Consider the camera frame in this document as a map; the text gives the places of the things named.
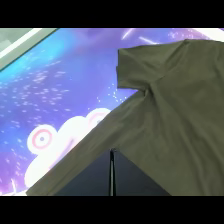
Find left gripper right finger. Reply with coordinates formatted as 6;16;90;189
112;148;172;197

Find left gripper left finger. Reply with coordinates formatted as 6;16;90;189
54;149;113;197

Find olive green T-shirt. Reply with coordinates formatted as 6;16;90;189
25;38;224;197

